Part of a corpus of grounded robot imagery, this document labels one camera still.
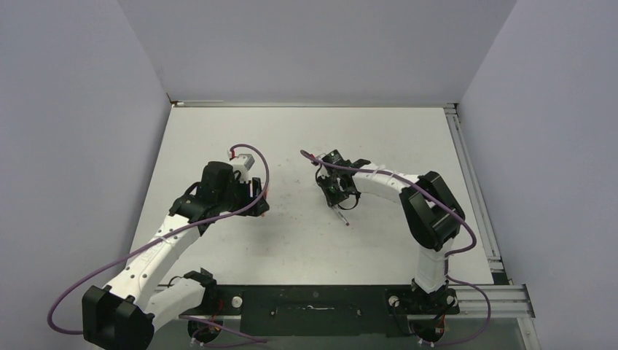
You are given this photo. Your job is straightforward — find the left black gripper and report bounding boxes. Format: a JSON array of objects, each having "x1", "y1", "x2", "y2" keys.
[{"x1": 216, "y1": 176, "x2": 267, "y2": 217}]

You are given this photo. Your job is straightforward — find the red pen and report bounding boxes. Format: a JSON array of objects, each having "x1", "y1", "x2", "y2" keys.
[{"x1": 260, "y1": 187, "x2": 270, "y2": 217}]

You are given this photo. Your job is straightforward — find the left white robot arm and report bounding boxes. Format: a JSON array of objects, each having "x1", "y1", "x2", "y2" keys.
[{"x1": 82, "y1": 154, "x2": 269, "y2": 349}]

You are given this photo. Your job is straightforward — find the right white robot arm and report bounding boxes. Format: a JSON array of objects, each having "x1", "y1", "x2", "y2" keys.
[{"x1": 312, "y1": 149, "x2": 465, "y2": 316}]

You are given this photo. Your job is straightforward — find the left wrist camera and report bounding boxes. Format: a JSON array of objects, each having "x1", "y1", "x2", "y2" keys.
[{"x1": 228, "y1": 150, "x2": 255, "y2": 183}]

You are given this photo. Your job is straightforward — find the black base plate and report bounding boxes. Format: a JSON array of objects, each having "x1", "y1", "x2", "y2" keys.
[{"x1": 186, "y1": 284, "x2": 460, "y2": 338}]

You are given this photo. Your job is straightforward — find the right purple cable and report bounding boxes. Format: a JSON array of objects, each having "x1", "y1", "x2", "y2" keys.
[{"x1": 299, "y1": 148, "x2": 493, "y2": 348}]

